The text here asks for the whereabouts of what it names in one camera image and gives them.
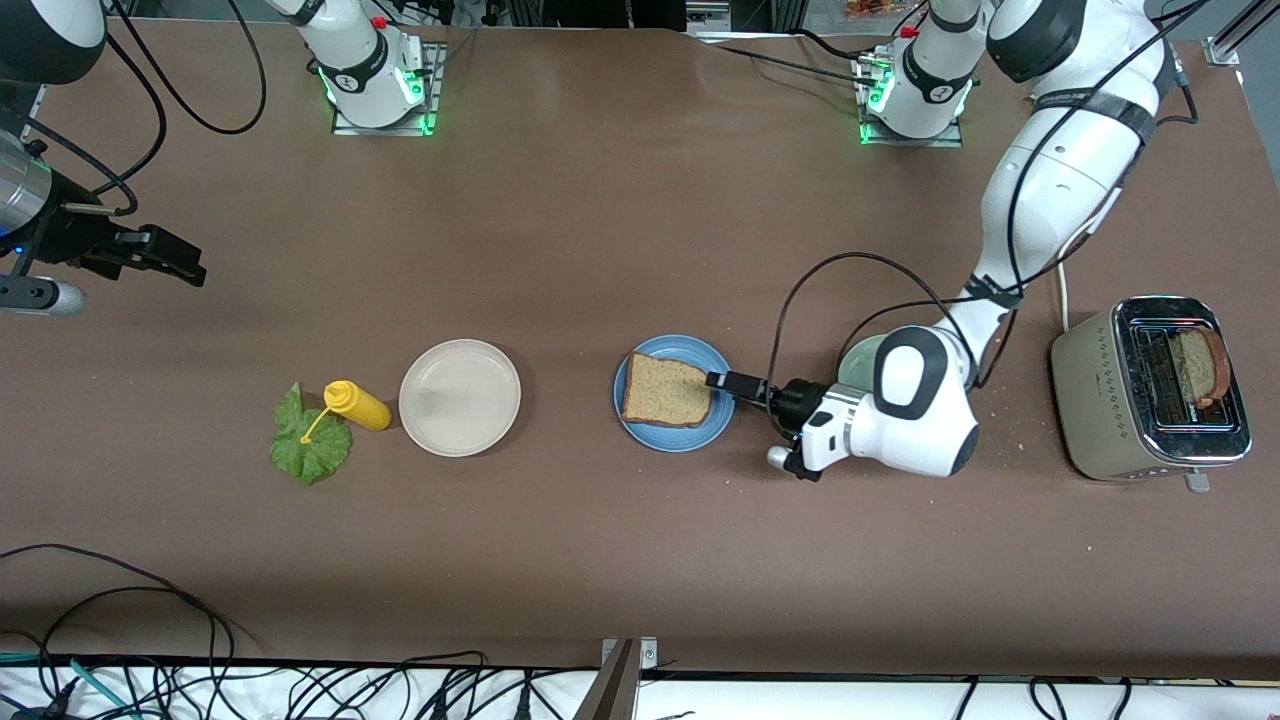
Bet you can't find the brown toast slice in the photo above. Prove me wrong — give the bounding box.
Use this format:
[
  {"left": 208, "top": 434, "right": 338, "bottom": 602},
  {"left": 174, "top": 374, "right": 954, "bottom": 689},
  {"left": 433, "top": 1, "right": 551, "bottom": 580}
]
[
  {"left": 621, "top": 351, "right": 714, "bottom": 429},
  {"left": 1170, "top": 327, "right": 1233, "bottom": 409}
]

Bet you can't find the yellow mustard squeeze bottle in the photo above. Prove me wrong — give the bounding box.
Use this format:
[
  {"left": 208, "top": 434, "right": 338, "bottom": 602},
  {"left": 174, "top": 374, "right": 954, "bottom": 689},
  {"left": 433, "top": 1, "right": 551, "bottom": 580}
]
[{"left": 300, "top": 380, "right": 393, "bottom": 446}]

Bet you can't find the green lettuce leaf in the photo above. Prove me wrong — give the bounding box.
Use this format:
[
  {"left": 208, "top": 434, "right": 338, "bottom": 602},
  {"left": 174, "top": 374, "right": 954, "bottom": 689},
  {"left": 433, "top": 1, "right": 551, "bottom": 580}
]
[{"left": 269, "top": 382, "right": 353, "bottom": 487}]

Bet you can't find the mint green round plate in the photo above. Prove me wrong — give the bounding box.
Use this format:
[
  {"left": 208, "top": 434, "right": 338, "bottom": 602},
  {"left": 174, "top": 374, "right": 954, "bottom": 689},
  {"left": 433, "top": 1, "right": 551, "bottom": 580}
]
[{"left": 838, "top": 335, "right": 891, "bottom": 393}]

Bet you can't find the blue round plate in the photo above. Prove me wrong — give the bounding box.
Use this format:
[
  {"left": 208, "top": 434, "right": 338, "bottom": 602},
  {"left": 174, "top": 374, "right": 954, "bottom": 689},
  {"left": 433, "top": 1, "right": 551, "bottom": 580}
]
[{"left": 613, "top": 334, "right": 737, "bottom": 453}]

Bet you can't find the beige round plate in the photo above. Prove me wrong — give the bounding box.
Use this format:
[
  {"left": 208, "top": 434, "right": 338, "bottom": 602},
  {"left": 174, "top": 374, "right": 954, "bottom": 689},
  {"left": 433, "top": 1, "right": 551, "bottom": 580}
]
[{"left": 398, "top": 339, "right": 522, "bottom": 458}]

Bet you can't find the beige chrome toaster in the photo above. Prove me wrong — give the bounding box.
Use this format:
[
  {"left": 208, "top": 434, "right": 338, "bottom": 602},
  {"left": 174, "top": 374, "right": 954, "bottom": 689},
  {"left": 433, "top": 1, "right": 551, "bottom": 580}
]
[{"left": 1050, "top": 295, "right": 1253, "bottom": 494}]

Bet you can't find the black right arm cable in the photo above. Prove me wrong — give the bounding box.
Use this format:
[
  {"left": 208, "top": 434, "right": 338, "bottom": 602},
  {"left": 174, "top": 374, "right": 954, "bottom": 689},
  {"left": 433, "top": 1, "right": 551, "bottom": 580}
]
[{"left": 20, "top": 0, "right": 268, "bottom": 216}]

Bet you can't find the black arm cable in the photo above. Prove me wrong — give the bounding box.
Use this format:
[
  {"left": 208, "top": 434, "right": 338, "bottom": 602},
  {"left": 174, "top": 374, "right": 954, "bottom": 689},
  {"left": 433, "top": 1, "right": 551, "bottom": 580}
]
[
  {"left": 20, "top": 0, "right": 268, "bottom": 216},
  {"left": 770, "top": 0, "right": 1211, "bottom": 401}
]

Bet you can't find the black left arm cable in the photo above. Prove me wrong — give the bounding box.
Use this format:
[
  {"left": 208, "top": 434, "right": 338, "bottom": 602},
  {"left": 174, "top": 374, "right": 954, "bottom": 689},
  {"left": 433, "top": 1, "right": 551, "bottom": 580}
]
[{"left": 770, "top": 0, "right": 1211, "bottom": 401}]

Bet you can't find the white toaster power cable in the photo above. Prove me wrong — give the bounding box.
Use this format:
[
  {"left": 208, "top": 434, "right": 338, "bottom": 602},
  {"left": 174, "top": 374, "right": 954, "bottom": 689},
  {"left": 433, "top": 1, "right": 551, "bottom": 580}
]
[{"left": 1057, "top": 190, "right": 1126, "bottom": 333}]

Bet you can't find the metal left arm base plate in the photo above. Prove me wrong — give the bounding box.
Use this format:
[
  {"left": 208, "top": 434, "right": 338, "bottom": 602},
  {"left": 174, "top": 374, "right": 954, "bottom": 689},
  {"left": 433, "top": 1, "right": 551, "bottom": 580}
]
[{"left": 858, "top": 55, "right": 966, "bottom": 148}]

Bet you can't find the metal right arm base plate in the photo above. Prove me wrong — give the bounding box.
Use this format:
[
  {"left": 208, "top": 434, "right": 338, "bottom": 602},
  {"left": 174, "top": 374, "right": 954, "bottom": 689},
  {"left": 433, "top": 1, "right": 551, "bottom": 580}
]
[{"left": 332, "top": 42, "right": 443, "bottom": 137}]

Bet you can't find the black floor cable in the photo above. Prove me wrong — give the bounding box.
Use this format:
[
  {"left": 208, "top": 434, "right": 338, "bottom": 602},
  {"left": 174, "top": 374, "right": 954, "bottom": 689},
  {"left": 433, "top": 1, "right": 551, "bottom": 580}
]
[{"left": 0, "top": 544, "right": 236, "bottom": 720}]

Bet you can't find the black base cable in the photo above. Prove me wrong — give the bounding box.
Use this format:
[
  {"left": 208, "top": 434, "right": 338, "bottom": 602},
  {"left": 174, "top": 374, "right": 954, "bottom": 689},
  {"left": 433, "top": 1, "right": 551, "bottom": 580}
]
[{"left": 715, "top": 44, "right": 881, "bottom": 87}]

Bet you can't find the metal table edge bracket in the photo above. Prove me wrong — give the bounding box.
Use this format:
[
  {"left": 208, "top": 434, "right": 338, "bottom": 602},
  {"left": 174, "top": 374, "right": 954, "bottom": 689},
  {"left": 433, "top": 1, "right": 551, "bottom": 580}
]
[{"left": 575, "top": 637, "right": 659, "bottom": 720}]

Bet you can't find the teal floor cable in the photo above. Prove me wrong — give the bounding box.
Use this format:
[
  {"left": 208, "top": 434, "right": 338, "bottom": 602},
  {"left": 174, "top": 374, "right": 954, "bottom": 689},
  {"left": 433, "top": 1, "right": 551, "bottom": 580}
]
[{"left": 0, "top": 650, "right": 136, "bottom": 720}]

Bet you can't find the aluminium frame rail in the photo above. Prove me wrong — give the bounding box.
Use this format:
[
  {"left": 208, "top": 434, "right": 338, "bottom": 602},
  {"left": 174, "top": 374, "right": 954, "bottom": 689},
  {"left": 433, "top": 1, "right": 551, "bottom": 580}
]
[{"left": 1205, "top": 0, "right": 1280, "bottom": 71}]

